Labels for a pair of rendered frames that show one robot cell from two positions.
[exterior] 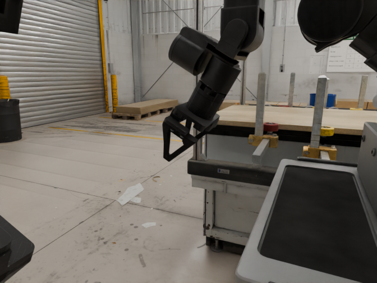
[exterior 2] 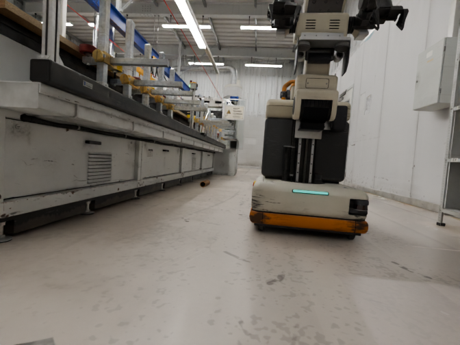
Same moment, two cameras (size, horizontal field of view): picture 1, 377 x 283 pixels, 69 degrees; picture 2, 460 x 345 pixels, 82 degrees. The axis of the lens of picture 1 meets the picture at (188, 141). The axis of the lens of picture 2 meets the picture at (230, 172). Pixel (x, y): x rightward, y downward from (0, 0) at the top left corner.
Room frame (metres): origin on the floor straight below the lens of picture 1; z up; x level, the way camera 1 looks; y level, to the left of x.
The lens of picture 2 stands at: (1.06, 1.09, 0.40)
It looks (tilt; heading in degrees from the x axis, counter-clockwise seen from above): 3 degrees down; 253
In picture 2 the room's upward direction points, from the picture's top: 4 degrees clockwise
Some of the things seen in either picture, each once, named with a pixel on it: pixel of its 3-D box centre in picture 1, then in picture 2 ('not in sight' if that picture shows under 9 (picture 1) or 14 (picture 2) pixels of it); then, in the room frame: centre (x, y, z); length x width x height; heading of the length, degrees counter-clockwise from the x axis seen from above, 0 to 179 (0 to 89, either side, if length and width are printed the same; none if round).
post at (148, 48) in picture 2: not in sight; (146, 81); (1.10, -0.80, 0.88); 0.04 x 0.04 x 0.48; 67
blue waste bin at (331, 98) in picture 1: (321, 109); not in sight; (6.25, -3.06, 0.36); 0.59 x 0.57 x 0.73; 157
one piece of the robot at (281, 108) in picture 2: not in sight; (303, 135); (0.06, -0.50, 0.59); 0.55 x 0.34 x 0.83; 155
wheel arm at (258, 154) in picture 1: (263, 146); (125, 62); (1.19, -0.34, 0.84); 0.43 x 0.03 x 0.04; 157
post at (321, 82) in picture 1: (316, 130); (128, 62); (1.20, -0.57, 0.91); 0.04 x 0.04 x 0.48; 67
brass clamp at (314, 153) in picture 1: (318, 152); (129, 81); (1.19, -0.59, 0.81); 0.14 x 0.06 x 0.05; 67
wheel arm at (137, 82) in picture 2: (324, 159); (146, 83); (1.10, -0.57, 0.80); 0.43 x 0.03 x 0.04; 157
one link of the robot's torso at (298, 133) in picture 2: not in sight; (322, 116); (0.11, -0.24, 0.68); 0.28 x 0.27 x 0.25; 155
